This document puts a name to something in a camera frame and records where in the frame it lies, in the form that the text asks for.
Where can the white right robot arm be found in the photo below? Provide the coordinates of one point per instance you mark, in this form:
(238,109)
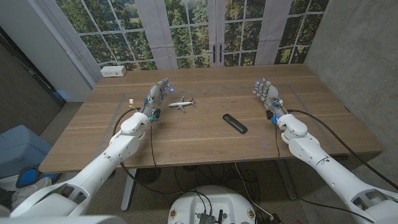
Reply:
(326,168)

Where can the white toy airplane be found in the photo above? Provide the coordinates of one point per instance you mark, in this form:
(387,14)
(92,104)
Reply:
(180,104)

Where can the white table leg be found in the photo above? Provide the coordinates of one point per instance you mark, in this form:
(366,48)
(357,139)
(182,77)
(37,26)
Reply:
(127,193)

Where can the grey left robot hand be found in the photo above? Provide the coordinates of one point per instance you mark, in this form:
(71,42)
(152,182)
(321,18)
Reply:
(155,96)

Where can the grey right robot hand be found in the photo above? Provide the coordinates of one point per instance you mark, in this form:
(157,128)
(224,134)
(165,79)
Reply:
(270,93)

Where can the black TV remote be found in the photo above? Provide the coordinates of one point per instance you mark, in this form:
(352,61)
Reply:
(234,124)

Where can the black round fan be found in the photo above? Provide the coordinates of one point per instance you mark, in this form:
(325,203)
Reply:
(147,175)

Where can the white power outlet box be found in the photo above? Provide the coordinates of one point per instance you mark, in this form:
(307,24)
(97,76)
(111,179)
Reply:
(113,71)

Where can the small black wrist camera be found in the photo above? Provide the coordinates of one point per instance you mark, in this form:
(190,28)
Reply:
(157,113)
(269,114)

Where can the pale blue bin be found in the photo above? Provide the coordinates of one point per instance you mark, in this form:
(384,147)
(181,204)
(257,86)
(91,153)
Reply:
(21,149)

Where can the printed window backdrop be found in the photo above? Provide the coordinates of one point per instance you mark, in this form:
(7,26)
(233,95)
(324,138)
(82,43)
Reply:
(186,37)

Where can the blue pad with black rim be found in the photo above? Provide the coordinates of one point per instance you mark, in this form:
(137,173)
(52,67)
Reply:
(29,176)

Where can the white robot head shroud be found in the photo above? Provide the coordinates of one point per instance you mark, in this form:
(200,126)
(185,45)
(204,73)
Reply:
(62,220)

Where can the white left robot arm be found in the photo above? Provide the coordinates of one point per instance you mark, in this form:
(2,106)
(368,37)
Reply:
(109,155)

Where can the white sneaker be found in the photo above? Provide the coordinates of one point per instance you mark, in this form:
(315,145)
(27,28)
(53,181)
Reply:
(29,191)

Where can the grey table leg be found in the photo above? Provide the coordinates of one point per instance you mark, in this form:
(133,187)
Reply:
(287,183)

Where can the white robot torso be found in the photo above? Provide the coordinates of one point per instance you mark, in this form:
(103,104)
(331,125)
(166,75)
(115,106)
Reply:
(214,202)

